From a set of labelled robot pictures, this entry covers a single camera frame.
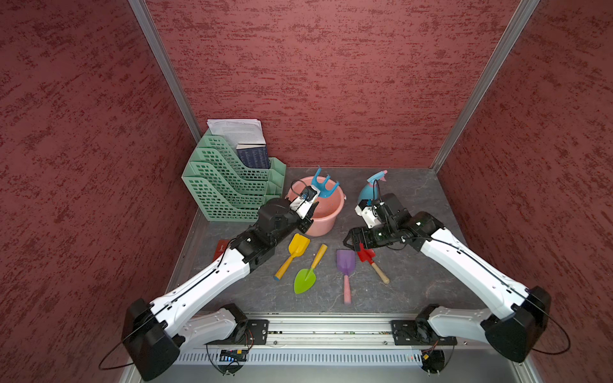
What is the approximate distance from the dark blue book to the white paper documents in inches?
0.5

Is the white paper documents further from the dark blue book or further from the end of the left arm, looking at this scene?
the end of the left arm

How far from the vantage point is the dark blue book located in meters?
1.06

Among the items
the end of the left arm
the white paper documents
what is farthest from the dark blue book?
the end of the left arm

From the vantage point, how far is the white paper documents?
996mm
